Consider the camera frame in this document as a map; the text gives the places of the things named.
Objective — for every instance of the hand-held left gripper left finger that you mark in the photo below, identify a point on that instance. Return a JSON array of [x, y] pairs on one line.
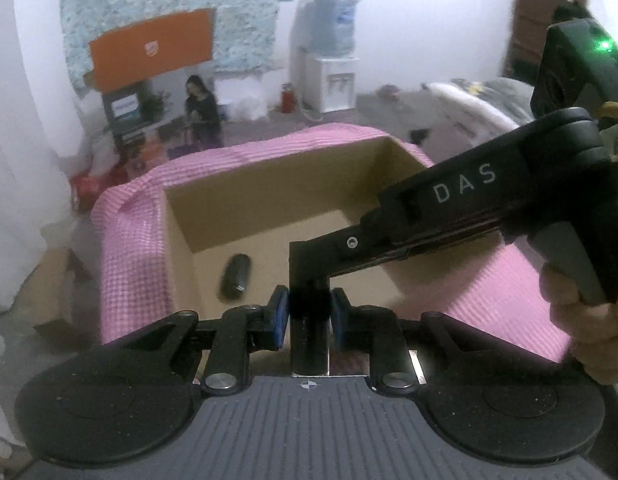
[[278, 321]]

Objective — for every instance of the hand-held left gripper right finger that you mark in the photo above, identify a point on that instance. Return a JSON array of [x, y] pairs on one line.
[[339, 321]]

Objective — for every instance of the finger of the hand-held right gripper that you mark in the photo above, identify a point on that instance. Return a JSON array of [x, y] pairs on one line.
[[339, 250]]

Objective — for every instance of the black oval case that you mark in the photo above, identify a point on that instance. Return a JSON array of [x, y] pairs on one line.
[[234, 277]]

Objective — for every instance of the person's right hand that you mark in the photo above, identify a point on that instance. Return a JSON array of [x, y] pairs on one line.
[[599, 340]]

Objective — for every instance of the grey rumpled bedding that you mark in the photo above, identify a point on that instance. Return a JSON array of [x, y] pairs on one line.
[[479, 100]]

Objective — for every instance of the pink checkered cloth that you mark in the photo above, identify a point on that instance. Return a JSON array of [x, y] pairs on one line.
[[134, 260]]

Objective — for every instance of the red bottle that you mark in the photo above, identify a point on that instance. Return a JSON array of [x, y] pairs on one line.
[[288, 99]]

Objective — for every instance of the white water dispenser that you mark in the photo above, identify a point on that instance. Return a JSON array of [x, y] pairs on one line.
[[334, 85]]

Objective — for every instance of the brown door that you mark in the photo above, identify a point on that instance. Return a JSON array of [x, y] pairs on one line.
[[544, 10]]

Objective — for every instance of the small brown cardboard box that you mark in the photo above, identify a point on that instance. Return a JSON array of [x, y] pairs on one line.
[[56, 300]]

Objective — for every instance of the blue water jug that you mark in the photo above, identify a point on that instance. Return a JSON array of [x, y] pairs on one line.
[[334, 25]]

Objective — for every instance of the red bag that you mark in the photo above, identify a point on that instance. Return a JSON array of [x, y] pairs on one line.
[[89, 187]]

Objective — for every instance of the dark display box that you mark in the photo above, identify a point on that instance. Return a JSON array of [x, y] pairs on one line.
[[126, 110]]

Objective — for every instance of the orange board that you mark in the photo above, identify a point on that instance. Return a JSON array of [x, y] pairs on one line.
[[154, 47]]

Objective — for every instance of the white fabric drape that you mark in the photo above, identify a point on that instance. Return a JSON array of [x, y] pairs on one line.
[[19, 210]]

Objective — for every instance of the blue patterned wall cloth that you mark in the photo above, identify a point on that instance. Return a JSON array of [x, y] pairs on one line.
[[249, 20]]

